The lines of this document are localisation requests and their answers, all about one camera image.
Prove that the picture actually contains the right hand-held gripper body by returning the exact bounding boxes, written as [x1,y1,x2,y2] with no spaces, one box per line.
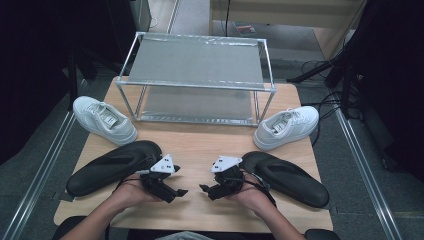
[209,155,246,201]

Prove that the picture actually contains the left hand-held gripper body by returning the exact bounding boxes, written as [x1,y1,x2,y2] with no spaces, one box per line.
[139,153,178,202]

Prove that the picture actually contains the black slipper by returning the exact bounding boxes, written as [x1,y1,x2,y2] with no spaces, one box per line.
[65,139,163,198]
[239,150,331,209]

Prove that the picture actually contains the white sneaker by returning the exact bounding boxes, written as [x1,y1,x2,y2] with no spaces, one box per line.
[253,105,320,151]
[72,95,139,147]

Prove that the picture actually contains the metal shoe rack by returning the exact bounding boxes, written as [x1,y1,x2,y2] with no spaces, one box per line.
[114,31,277,128]

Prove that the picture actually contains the person's right hand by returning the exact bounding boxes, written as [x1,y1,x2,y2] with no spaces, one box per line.
[226,181,272,215]

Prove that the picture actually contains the person's left hand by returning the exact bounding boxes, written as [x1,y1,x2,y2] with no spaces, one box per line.
[113,173,162,212]

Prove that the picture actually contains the person's grey clothing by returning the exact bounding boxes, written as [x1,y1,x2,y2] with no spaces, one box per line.
[154,231,210,240]

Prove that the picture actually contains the black upright stand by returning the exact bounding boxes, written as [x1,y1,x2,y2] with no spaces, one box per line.
[66,46,80,112]

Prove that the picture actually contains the red book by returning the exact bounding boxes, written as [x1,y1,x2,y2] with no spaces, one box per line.
[234,21,257,36]

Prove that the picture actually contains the black tripod stand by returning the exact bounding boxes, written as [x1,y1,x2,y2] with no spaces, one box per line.
[285,39,363,120]

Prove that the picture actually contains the black curtain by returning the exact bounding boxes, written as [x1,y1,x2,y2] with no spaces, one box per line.
[0,0,138,166]
[346,0,424,183]

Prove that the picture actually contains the wooden cabinet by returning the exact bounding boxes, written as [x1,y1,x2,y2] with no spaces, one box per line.
[209,0,368,61]

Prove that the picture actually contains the right hand-held gripper cable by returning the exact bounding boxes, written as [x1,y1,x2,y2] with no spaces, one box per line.
[239,169,278,208]

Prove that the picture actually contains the hand-held gripper cable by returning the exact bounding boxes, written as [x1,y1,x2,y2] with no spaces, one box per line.
[239,169,278,208]
[114,156,155,194]

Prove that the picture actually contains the left hand-held gripper cable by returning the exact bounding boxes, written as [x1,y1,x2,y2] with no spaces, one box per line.
[114,156,155,194]

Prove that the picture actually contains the black floor cables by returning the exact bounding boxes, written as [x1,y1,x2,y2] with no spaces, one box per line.
[299,59,346,148]

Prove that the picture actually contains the metal floor rail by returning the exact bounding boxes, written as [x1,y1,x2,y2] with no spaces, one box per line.
[333,108,405,240]
[0,109,79,240]

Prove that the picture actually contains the black hanging cable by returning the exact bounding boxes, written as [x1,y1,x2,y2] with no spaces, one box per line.
[225,0,232,38]

